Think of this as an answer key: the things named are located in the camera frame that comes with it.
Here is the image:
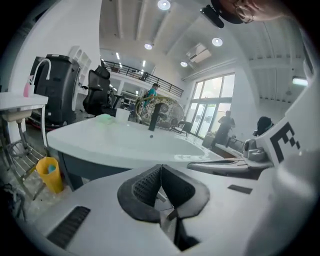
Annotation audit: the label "wall light box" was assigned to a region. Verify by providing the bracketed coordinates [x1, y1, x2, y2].
[291, 76, 309, 87]

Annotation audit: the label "small black chair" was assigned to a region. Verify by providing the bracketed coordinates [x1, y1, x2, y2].
[171, 119, 194, 138]

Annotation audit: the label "black balcony railing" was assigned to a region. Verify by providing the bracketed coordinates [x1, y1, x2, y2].
[100, 59, 185, 98]

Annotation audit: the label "white square container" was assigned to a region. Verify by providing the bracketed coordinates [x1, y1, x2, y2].
[115, 107, 132, 123]

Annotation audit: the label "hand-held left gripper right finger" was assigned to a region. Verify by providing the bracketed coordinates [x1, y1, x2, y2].
[161, 163, 211, 219]

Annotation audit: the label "white curved faucet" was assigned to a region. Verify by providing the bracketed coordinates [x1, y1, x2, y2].
[31, 58, 52, 97]

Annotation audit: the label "white wall shelf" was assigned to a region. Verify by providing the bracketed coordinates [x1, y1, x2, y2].
[68, 45, 93, 76]

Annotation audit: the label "person's head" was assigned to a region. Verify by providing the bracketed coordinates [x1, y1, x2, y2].
[211, 0, 285, 25]

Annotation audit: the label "ceiling air conditioner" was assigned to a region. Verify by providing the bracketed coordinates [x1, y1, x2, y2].
[185, 42, 213, 64]

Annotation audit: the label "grey drain pipe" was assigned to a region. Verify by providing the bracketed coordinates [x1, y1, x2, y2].
[15, 118, 29, 151]

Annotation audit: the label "large glass windows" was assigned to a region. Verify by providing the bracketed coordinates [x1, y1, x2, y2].
[185, 72, 236, 139]

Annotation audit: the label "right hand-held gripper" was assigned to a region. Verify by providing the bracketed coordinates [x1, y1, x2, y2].
[186, 72, 320, 181]

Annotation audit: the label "yellow plastic bucket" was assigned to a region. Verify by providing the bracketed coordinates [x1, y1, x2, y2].
[35, 156, 65, 195]

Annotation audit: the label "metal wire rack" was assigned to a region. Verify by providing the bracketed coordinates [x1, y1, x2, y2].
[0, 119, 49, 200]

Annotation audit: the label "pink bottle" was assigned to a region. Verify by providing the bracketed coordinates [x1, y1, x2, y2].
[22, 77, 35, 98]

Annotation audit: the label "eyeglasses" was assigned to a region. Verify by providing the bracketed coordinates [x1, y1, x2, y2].
[232, 0, 255, 25]

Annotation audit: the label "green sponge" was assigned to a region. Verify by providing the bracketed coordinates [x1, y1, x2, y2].
[95, 113, 116, 125]

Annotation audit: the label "large black machine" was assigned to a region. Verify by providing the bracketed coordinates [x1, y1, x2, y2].
[29, 53, 82, 126]

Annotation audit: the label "black office chair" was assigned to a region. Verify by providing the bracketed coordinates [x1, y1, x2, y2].
[81, 65, 119, 118]

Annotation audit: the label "patterned round chair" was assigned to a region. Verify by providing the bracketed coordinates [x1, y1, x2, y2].
[135, 95, 186, 126]

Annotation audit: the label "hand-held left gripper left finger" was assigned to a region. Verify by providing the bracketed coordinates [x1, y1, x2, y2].
[117, 163, 162, 224]

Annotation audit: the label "small white utility sink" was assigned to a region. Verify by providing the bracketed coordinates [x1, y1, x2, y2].
[0, 91, 49, 123]

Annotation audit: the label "black head camera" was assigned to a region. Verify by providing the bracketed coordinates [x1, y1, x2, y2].
[199, 4, 225, 29]

